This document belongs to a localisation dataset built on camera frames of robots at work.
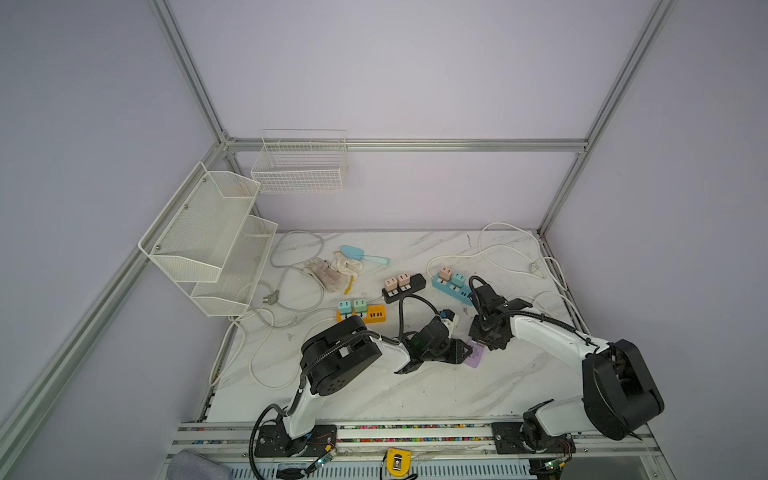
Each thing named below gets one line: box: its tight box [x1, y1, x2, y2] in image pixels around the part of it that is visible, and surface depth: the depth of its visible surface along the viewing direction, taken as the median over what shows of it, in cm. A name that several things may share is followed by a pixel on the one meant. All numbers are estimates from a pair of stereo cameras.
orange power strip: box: [336, 304, 387, 324], surface depth 96 cm
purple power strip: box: [465, 340, 485, 368], surface depth 87 cm
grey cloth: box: [166, 449, 234, 480], surface depth 69 cm
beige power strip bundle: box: [302, 251, 364, 294], surface depth 109 cm
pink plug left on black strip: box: [385, 277, 398, 292], surface depth 99 cm
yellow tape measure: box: [386, 448, 412, 477], surface depth 71 cm
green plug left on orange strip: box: [338, 300, 352, 315], surface depth 92 cm
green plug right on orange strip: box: [353, 299, 367, 317], surface depth 93 cm
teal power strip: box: [432, 274, 473, 306], surface depth 103 cm
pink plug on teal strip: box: [439, 266, 453, 282], surface depth 103 cm
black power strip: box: [382, 273, 427, 304], surface depth 103 cm
